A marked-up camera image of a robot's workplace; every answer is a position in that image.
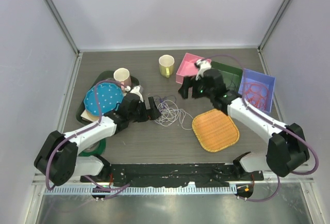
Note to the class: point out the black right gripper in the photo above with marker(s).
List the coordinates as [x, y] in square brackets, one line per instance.
[188, 83]

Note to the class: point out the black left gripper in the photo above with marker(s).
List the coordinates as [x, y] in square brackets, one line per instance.
[152, 112]

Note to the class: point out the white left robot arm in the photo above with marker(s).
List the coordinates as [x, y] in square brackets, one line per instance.
[59, 158]

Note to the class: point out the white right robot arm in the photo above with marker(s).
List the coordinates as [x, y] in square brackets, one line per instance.
[286, 147]

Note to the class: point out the pink drawer box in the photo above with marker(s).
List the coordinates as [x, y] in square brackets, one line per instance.
[187, 67]

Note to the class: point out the yellow mug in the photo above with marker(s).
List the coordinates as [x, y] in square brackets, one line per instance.
[166, 65]

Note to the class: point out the blue polka dot plate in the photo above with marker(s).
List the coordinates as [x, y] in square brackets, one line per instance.
[107, 96]

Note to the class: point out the green drawer box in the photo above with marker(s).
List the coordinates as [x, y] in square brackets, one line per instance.
[232, 76]

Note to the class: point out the pink mug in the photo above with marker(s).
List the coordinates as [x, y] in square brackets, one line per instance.
[123, 79]

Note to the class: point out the orange woven basket tray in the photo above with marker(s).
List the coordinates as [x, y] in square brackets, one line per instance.
[215, 131]

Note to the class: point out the green tape roll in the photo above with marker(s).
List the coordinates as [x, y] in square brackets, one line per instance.
[96, 149]

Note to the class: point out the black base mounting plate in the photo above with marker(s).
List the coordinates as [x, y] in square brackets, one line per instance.
[168, 175]

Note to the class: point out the cream wooden board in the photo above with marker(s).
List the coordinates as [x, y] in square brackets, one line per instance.
[88, 116]

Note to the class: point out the blue drawer box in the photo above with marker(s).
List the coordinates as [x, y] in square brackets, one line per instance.
[258, 89]

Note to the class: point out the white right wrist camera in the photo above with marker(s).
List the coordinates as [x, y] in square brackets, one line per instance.
[202, 65]

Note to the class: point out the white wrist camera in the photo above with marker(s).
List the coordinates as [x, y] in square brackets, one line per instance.
[138, 90]
[202, 65]

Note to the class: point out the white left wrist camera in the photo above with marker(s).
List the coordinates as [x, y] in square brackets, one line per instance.
[138, 90]

